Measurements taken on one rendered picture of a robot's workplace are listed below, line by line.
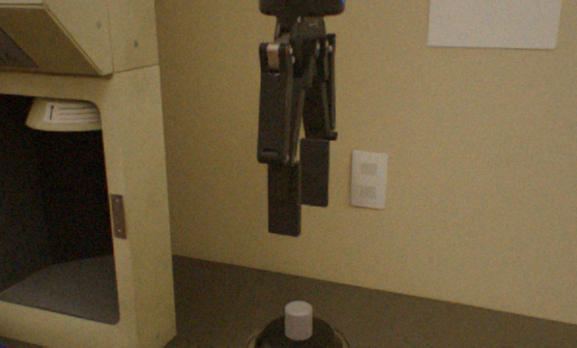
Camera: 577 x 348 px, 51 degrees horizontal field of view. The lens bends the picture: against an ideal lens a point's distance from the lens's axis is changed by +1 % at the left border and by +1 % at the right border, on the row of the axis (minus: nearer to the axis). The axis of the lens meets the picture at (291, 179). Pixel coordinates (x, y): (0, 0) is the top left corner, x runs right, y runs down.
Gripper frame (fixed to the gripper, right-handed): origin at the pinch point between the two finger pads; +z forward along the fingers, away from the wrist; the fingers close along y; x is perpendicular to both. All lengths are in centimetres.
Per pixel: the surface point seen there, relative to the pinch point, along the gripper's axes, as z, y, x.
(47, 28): -13.9, -7.9, -35.5
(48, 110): -1, -19, -47
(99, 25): -14.0, -14.3, -33.0
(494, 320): 39, -53, 19
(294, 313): 12.4, 1.5, 0.0
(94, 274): 32, -30, -51
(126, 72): -7.3, -19.4, -33.2
